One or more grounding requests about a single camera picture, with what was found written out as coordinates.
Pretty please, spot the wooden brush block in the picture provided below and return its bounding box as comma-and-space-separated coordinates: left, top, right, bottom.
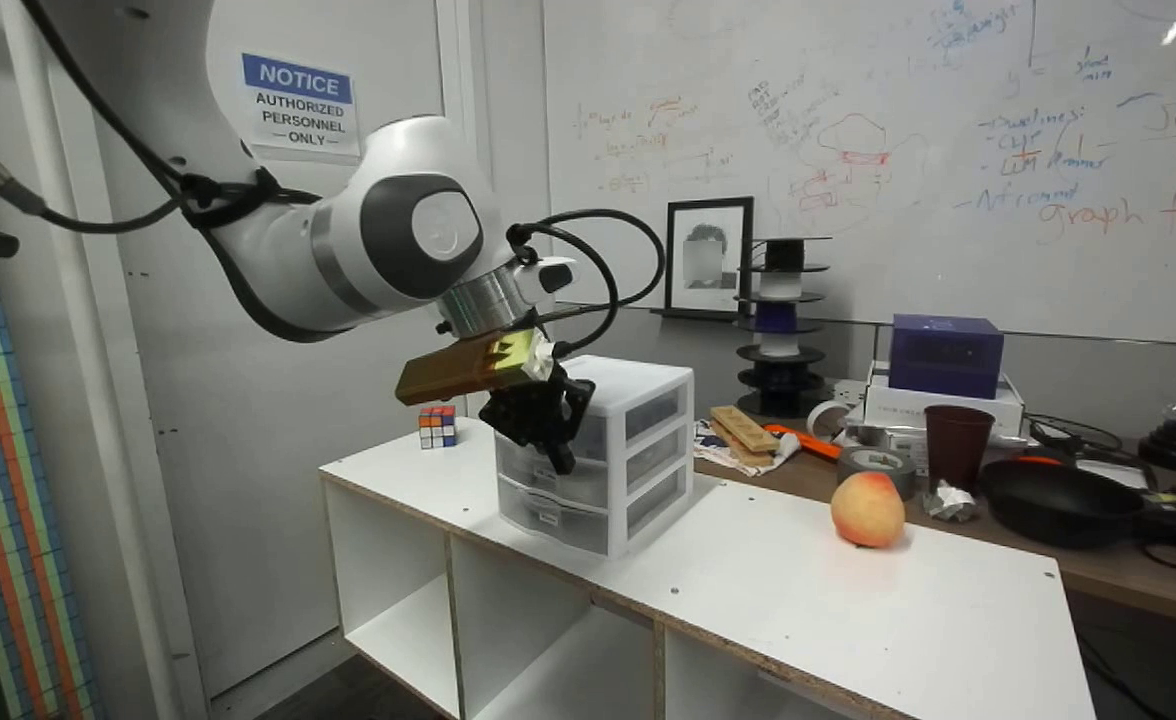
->
705, 400, 782, 463

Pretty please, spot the crumpled white wrapper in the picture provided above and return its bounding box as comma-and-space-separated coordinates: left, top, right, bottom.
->
928, 475, 982, 524

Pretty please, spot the white pvc pole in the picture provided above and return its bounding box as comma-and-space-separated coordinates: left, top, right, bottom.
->
0, 0, 209, 720

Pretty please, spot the white cardboard box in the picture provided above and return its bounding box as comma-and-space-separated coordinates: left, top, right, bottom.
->
862, 372, 1028, 444

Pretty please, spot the colourful striped panel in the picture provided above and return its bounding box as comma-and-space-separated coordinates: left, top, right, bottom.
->
0, 124, 95, 720

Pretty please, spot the black spool stack stand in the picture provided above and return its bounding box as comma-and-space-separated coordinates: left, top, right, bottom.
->
731, 232, 833, 419

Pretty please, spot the black frying pan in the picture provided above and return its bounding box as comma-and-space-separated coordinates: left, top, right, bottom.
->
981, 457, 1153, 550

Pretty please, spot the purple box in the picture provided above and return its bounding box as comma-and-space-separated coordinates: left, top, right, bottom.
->
886, 310, 1009, 400

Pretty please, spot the black framed picture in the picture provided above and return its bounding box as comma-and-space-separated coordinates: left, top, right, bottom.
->
659, 196, 756, 319

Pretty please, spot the orange handled tool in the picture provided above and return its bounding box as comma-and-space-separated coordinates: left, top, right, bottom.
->
758, 419, 846, 463

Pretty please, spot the blue white notice sign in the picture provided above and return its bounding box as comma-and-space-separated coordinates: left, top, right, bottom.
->
237, 47, 365, 161

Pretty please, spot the rubiks cube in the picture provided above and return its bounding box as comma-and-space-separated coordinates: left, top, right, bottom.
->
415, 403, 461, 452

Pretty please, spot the white shelf table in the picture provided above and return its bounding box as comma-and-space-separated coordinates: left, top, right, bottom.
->
316, 414, 1099, 720

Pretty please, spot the grey round bowl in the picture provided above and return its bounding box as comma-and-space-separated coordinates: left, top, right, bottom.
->
841, 444, 925, 490

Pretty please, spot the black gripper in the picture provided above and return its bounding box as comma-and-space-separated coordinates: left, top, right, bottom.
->
474, 361, 600, 479

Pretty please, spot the clear plastic drawer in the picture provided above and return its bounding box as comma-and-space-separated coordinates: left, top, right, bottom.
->
491, 428, 693, 510

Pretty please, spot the white plastic drawer unit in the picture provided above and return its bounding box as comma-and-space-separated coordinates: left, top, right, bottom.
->
489, 350, 697, 559

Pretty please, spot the dark red cup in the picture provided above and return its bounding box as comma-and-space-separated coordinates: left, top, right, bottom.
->
925, 403, 997, 496

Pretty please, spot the orange peach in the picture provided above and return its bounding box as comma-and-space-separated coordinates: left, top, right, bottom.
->
829, 467, 909, 550

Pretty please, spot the whiteboard with writing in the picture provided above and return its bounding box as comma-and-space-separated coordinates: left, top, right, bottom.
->
540, 0, 1176, 350

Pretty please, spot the wrist mounted camera box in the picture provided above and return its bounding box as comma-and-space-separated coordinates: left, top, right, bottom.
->
392, 322, 562, 407

